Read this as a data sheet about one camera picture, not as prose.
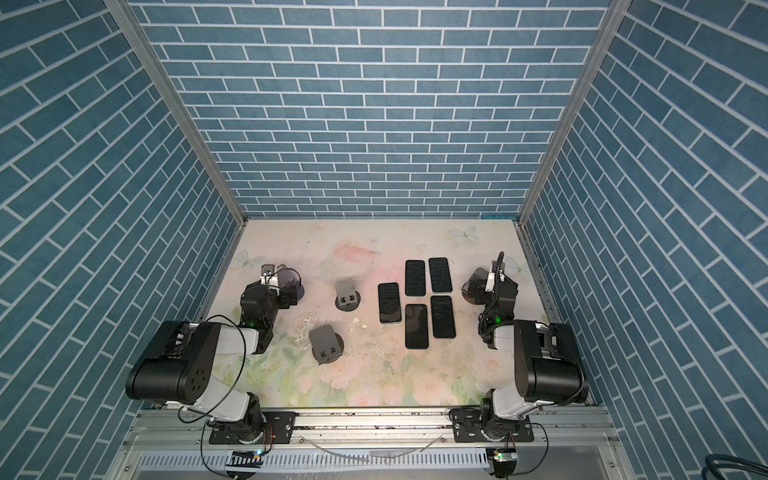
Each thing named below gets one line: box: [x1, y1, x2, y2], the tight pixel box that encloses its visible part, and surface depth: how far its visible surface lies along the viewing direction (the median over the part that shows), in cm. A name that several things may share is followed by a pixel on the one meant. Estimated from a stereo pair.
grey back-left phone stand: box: [335, 280, 361, 312], surface depth 95 cm
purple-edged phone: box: [430, 296, 456, 338], surface depth 96 cm
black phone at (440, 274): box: [428, 257, 453, 292], surface depth 104 cm
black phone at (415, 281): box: [405, 260, 426, 297], surface depth 107 cm
